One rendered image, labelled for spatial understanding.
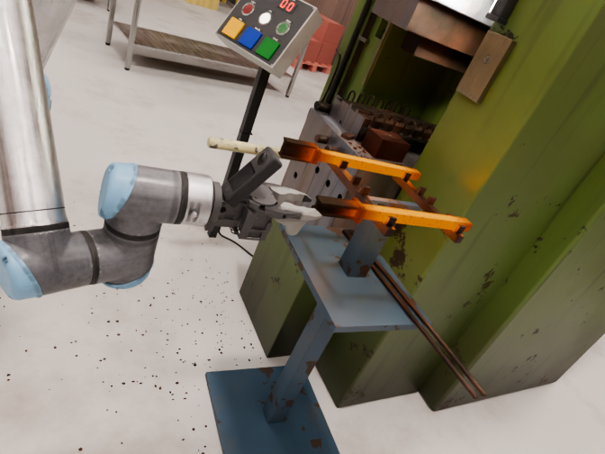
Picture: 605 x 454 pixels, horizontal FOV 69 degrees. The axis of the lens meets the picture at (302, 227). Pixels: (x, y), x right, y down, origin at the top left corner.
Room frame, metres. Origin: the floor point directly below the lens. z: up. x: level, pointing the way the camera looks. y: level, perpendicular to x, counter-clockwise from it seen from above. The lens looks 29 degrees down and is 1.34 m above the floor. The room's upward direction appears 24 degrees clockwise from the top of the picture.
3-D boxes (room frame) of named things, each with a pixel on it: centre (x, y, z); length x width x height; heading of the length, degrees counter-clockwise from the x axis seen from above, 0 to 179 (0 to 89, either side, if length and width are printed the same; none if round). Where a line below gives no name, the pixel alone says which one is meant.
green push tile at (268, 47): (1.74, 0.39, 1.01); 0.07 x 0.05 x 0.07; 62
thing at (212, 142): (1.73, 0.30, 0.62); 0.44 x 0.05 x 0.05; 127
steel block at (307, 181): (1.60, -0.19, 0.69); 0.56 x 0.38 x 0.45; 127
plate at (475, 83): (1.33, -0.28, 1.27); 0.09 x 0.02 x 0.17; 37
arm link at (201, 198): (0.64, 0.18, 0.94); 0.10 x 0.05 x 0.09; 34
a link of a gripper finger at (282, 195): (0.77, 0.05, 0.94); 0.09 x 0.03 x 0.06; 136
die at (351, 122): (1.63, -0.15, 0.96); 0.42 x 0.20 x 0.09; 127
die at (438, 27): (1.63, -0.15, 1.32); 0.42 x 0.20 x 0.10; 127
